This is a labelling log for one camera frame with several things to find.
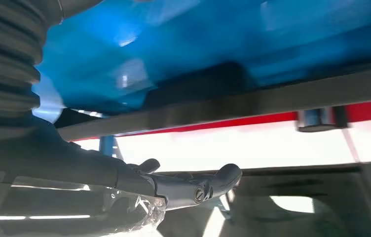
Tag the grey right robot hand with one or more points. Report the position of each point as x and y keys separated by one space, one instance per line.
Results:
x=74 y=170

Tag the blue metal shelf rack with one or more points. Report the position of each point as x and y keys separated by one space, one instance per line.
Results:
x=205 y=32

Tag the clear plastic film wrap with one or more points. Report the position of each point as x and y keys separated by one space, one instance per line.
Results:
x=74 y=212

